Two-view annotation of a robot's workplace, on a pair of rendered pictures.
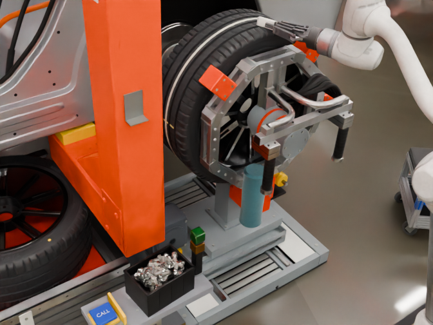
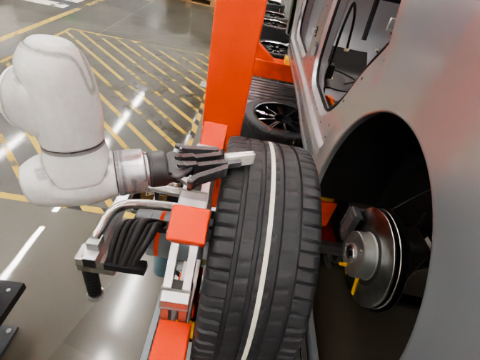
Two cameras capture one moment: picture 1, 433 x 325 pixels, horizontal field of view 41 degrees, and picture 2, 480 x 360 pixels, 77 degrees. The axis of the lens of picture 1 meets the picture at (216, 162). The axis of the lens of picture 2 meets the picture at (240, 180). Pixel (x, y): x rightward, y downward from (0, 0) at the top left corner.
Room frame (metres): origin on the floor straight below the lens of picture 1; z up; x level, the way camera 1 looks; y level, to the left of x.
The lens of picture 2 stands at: (2.19, -0.62, 1.59)
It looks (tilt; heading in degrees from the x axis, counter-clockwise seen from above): 39 degrees down; 123
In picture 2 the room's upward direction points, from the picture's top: 13 degrees clockwise
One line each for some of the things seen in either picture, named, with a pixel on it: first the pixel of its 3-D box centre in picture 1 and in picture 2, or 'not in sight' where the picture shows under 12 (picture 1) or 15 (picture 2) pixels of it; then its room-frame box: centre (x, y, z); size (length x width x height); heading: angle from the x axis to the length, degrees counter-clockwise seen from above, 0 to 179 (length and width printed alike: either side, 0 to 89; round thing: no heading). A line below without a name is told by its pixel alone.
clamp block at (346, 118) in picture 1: (339, 115); (98, 258); (1.73, -0.43, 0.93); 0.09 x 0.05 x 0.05; 37
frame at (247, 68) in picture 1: (265, 120); (193, 238); (1.79, -0.17, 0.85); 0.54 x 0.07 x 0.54; 127
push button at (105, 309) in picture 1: (103, 315); not in sight; (1.16, 0.34, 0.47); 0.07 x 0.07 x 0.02; 37
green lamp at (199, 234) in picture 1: (197, 235); not in sight; (1.38, 0.05, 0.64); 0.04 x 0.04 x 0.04; 37
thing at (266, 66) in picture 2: not in sight; (274, 58); (0.59, 2.03, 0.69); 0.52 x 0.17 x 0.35; 37
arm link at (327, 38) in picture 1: (328, 42); (132, 171); (1.77, -0.35, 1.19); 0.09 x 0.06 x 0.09; 152
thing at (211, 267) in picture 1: (220, 233); not in sight; (1.90, -0.04, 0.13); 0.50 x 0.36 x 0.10; 127
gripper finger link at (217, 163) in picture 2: (291, 29); (203, 167); (1.85, -0.23, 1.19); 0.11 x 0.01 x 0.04; 60
